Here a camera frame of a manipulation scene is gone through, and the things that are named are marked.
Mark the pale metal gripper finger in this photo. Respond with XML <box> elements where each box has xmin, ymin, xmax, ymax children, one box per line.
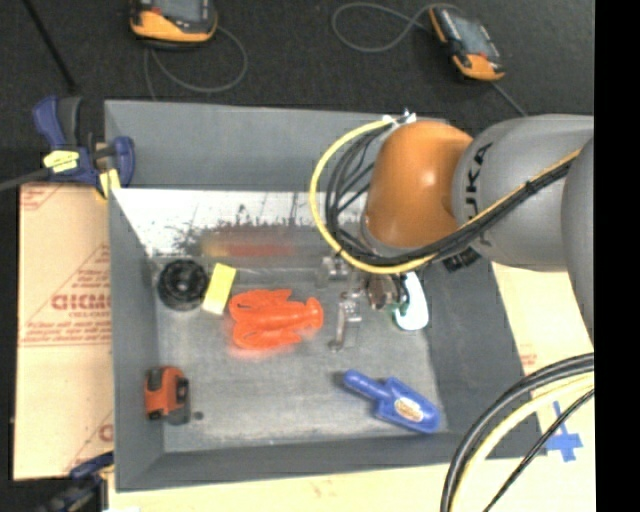
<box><xmin>315</xmin><ymin>255</ymin><xmax>350</xmax><ymax>290</ymax></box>
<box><xmin>327</xmin><ymin>290</ymin><xmax>364</xmax><ymax>354</ymax></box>

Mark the orange toy lobster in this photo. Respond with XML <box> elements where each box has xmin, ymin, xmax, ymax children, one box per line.
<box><xmin>227</xmin><ymin>288</ymin><xmax>326</xmax><ymax>352</ymax></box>

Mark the grey metal bin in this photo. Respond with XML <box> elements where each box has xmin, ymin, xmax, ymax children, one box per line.
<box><xmin>102</xmin><ymin>99</ymin><xmax>545</xmax><ymax>492</ymax></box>

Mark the blue plastic scoop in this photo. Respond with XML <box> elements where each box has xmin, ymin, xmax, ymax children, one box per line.
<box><xmin>342</xmin><ymin>368</ymin><xmax>443</xmax><ymax>436</ymax></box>

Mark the yellow sponge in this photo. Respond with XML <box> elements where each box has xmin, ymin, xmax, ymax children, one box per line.
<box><xmin>200</xmin><ymin>262</ymin><xmax>238</xmax><ymax>317</ymax></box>

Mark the black round wheel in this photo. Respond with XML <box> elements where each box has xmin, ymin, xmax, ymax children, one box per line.
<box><xmin>156</xmin><ymin>258</ymin><xmax>211</xmax><ymax>313</ymax></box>

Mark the orange and grey tape measure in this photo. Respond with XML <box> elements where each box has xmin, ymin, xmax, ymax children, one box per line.
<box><xmin>143</xmin><ymin>365</ymin><xmax>192</xmax><ymax>427</ymax></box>

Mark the brown cardboard board red print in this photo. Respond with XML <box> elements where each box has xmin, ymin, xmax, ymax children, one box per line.
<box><xmin>11</xmin><ymin>181</ymin><xmax>116</xmax><ymax>482</ymax></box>

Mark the black cylinder on white bracket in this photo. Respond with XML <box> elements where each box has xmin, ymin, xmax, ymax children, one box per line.
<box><xmin>391</xmin><ymin>272</ymin><xmax>431</xmax><ymax>332</ymax></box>

